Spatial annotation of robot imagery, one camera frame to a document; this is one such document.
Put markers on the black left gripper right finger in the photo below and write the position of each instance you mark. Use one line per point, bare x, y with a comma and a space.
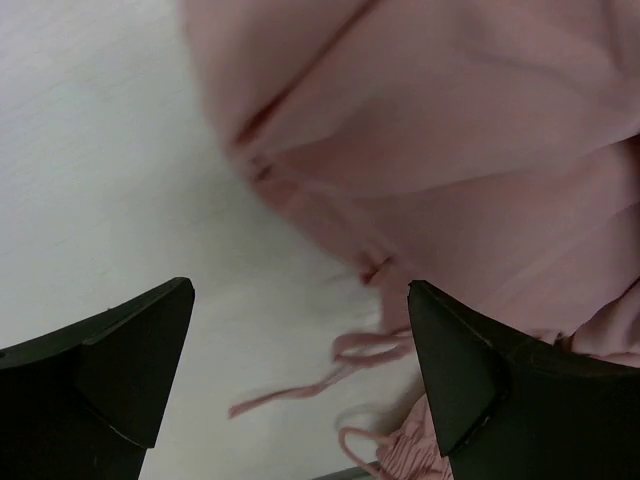
506, 405

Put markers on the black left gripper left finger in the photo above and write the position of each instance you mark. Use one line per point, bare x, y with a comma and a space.
87, 401

